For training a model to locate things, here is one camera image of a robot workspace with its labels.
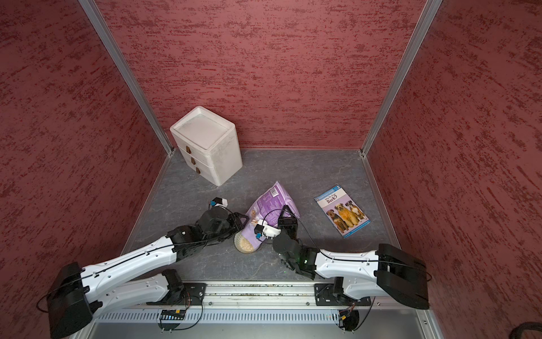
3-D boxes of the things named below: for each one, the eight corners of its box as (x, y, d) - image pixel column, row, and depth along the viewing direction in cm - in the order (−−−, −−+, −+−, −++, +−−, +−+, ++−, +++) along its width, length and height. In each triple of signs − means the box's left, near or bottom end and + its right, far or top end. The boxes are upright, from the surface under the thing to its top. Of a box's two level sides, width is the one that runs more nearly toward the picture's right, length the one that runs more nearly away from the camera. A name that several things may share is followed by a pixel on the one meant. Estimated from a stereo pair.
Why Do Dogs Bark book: (342, 239, 89) (344, 237, 88) (313, 199, 102) (314, 197, 100) (370, 223, 94) (372, 221, 93) (339, 187, 107) (340, 185, 105)
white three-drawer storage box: (183, 165, 116) (163, 127, 95) (213, 143, 127) (200, 105, 106) (221, 191, 105) (207, 155, 84) (249, 165, 116) (243, 127, 95)
